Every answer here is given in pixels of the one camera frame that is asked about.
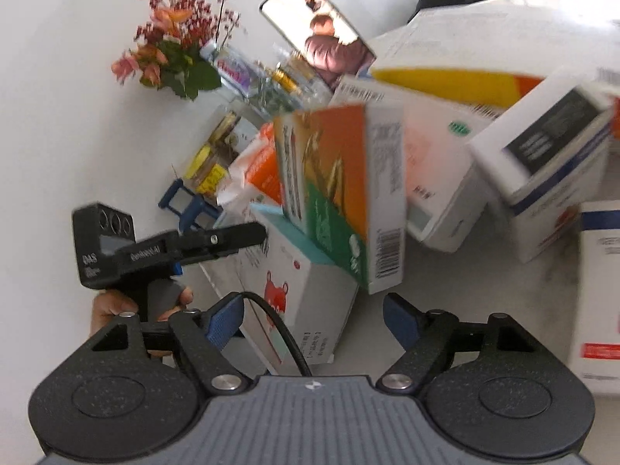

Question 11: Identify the crumpled orange white packet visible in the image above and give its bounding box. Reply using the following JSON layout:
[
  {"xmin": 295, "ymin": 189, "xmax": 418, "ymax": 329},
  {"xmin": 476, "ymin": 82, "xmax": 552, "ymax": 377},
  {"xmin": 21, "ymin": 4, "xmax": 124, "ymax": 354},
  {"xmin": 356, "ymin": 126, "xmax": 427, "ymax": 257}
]
[{"xmin": 216, "ymin": 122, "xmax": 284, "ymax": 216}]

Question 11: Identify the white box with red bear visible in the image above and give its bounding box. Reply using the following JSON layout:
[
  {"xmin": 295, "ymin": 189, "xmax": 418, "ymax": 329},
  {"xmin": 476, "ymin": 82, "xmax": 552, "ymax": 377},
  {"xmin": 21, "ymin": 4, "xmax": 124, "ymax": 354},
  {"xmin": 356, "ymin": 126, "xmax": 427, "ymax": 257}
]
[{"xmin": 201, "ymin": 202, "xmax": 360, "ymax": 366}]

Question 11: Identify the smartphone with lit screen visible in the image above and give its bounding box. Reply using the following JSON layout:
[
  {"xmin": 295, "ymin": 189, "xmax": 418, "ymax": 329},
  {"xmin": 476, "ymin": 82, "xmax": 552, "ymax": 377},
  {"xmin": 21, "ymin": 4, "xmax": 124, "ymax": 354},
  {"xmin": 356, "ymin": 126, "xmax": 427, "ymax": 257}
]
[{"xmin": 259, "ymin": 0, "xmax": 377, "ymax": 90}]

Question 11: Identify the orange and red flower bouquet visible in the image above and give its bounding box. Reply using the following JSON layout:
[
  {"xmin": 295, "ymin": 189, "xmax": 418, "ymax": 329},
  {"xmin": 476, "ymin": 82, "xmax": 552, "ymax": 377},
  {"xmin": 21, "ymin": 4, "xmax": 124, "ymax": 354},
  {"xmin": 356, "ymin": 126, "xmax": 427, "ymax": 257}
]
[{"xmin": 110, "ymin": 0, "xmax": 248, "ymax": 102}]

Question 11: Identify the white box blue stripe red mark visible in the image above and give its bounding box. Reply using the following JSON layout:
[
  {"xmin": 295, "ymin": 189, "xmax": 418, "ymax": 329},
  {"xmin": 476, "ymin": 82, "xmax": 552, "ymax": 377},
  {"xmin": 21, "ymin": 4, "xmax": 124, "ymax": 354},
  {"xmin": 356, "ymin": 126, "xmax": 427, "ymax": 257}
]
[{"xmin": 567, "ymin": 200, "xmax": 620, "ymax": 395}]

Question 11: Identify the blue toy chair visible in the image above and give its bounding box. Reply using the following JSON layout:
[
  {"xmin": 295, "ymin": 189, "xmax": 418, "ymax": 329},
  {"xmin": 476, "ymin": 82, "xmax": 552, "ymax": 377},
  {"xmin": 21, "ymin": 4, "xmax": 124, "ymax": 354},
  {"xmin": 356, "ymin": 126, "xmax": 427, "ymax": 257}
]
[{"xmin": 158, "ymin": 178, "xmax": 221, "ymax": 233}]

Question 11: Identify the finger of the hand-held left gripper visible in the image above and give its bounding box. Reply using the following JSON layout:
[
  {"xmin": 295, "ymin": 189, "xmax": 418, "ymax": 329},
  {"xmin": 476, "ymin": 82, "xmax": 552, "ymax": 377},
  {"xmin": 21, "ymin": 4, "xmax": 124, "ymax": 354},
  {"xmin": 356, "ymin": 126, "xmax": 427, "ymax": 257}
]
[{"xmin": 179, "ymin": 222, "xmax": 268, "ymax": 266}]

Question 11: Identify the person's left hand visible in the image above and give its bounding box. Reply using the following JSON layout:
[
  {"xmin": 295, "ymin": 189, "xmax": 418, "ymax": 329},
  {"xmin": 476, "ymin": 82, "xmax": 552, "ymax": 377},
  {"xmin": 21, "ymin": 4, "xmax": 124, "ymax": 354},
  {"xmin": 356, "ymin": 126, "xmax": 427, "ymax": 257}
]
[{"xmin": 90, "ymin": 287, "xmax": 195, "ymax": 337}]

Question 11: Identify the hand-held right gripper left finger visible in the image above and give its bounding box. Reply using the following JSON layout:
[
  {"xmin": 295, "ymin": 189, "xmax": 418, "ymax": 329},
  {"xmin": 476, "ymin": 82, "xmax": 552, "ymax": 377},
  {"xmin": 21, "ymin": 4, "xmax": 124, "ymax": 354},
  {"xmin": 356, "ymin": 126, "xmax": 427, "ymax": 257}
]
[{"xmin": 90, "ymin": 292, "xmax": 250, "ymax": 394}]

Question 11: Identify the black cable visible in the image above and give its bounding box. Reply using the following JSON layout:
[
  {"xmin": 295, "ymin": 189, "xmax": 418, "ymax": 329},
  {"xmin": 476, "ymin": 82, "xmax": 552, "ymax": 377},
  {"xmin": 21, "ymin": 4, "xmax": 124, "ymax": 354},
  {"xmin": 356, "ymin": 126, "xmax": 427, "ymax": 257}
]
[{"xmin": 236, "ymin": 291, "xmax": 313, "ymax": 377}]

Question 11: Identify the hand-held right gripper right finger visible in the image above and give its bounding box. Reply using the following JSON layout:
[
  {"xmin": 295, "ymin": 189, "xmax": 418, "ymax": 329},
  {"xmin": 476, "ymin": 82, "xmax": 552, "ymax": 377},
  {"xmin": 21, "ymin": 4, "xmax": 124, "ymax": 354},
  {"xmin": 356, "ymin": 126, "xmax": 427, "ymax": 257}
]
[{"xmin": 377, "ymin": 293, "xmax": 536, "ymax": 393}]

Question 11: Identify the clear plastic water bottle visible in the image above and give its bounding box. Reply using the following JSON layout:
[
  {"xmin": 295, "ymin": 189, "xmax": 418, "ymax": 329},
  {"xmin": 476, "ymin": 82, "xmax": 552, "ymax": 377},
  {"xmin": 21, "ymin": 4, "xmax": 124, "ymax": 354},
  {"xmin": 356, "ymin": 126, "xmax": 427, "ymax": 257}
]
[{"xmin": 200, "ymin": 41, "xmax": 272, "ymax": 102}]

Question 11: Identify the white and pink medicine box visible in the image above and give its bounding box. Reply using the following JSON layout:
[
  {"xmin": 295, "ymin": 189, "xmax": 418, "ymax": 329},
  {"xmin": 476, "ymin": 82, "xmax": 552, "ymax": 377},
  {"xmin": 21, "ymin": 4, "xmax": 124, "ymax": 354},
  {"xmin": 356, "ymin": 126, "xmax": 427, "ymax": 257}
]
[{"xmin": 334, "ymin": 75, "xmax": 505, "ymax": 253}]

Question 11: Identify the white box with dark panel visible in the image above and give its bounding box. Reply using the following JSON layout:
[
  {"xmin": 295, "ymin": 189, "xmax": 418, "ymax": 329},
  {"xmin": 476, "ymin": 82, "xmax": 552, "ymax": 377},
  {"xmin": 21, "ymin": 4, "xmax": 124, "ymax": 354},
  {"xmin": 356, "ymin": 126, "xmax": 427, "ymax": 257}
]
[{"xmin": 467, "ymin": 65, "xmax": 616, "ymax": 265}]

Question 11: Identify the orange and green medicine box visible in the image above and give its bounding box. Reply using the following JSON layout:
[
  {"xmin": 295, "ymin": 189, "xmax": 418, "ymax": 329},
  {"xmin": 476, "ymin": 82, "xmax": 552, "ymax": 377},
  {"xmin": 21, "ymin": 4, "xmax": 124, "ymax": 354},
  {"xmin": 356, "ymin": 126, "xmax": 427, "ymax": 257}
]
[{"xmin": 272, "ymin": 103, "xmax": 408, "ymax": 295}]

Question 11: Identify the gold cap oil bottle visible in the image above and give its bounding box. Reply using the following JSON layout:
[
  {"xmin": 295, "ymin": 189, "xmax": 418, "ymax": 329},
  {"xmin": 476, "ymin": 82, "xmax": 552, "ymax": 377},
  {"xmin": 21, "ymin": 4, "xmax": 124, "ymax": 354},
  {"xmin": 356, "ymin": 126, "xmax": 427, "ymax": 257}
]
[{"xmin": 264, "ymin": 53, "xmax": 323, "ymax": 107}]

